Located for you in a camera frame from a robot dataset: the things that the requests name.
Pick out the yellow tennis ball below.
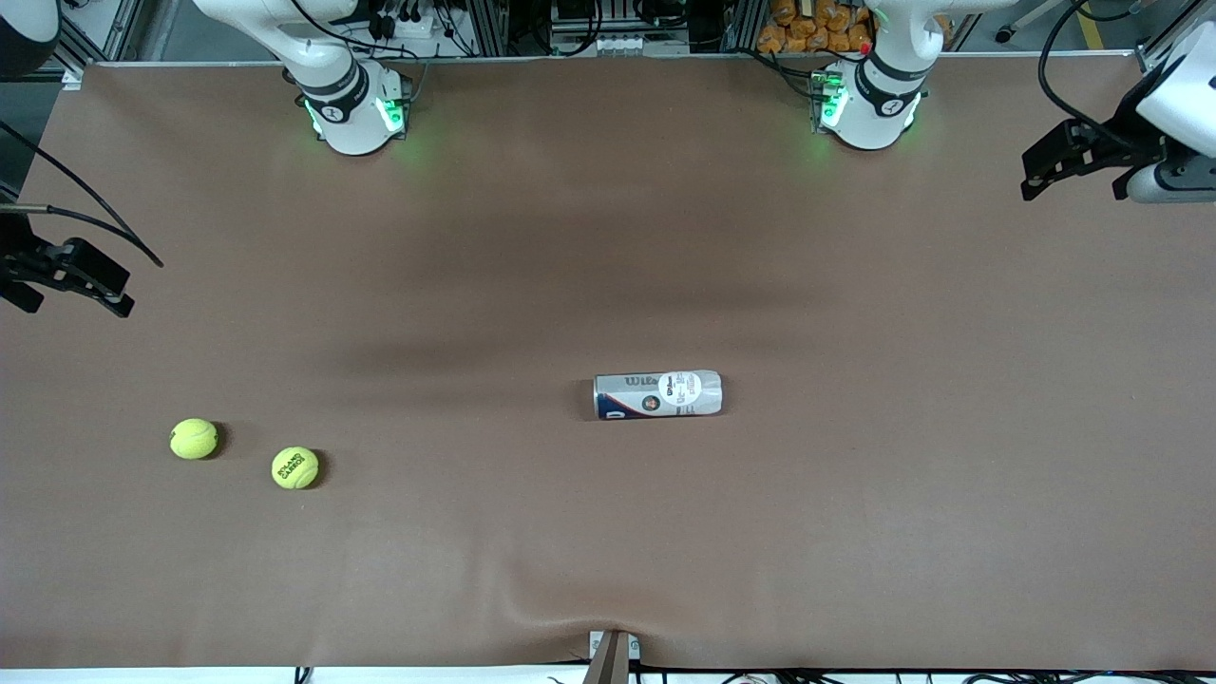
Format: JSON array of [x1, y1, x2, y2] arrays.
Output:
[[170, 418, 220, 461], [271, 446, 321, 490]]

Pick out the clear tennis ball can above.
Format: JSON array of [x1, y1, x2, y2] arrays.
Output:
[[594, 370, 725, 421]]

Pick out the orange packets pile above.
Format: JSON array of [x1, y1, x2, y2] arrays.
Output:
[[757, 0, 875, 55]]

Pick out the white power strip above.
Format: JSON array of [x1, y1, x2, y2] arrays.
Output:
[[366, 0, 438, 39]]

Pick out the white connector block row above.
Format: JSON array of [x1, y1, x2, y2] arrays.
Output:
[[551, 34, 690, 56]]

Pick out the brown table mat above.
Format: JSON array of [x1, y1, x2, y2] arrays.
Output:
[[0, 52, 1216, 671]]

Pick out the metal table clamp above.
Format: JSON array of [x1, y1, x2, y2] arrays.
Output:
[[587, 630, 641, 684]]

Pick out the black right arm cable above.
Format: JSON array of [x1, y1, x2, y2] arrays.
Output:
[[0, 119, 164, 268]]

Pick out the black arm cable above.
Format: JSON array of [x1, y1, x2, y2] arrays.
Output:
[[1037, 0, 1179, 153], [0, 119, 164, 268]]

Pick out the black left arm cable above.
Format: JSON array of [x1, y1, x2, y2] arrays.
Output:
[[1037, 0, 1179, 153]]

